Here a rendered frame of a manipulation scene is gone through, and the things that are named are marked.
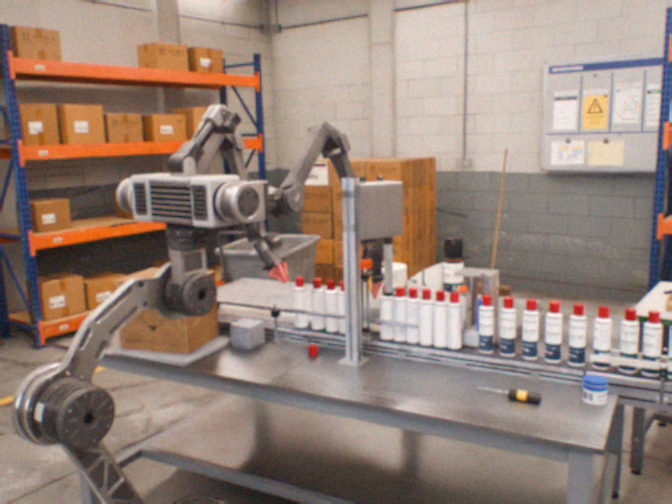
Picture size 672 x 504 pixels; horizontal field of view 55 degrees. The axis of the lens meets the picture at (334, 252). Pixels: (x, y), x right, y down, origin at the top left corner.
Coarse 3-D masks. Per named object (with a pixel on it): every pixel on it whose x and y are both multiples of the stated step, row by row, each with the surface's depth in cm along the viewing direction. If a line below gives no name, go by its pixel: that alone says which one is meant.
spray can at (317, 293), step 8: (320, 280) 254; (320, 288) 254; (312, 296) 254; (320, 296) 254; (312, 304) 255; (320, 304) 254; (312, 320) 257; (320, 320) 255; (312, 328) 257; (320, 328) 256
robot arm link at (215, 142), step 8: (216, 136) 259; (224, 136) 262; (232, 136) 265; (208, 144) 255; (216, 144) 258; (224, 144) 266; (232, 144) 264; (208, 152) 254; (216, 152) 258; (200, 160) 249; (208, 160) 252; (200, 168) 248
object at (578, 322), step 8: (576, 304) 209; (576, 312) 208; (576, 320) 207; (584, 320) 207; (576, 328) 208; (584, 328) 208; (576, 336) 208; (584, 336) 208; (576, 344) 209; (584, 344) 209; (576, 352) 209; (584, 352) 210; (568, 360) 213; (576, 360) 210; (584, 360) 210
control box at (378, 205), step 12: (360, 192) 219; (372, 192) 221; (384, 192) 223; (396, 192) 225; (360, 204) 220; (372, 204) 221; (384, 204) 224; (396, 204) 226; (360, 216) 220; (372, 216) 222; (384, 216) 224; (396, 216) 226; (360, 228) 221; (372, 228) 223; (384, 228) 225; (396, 228) 227
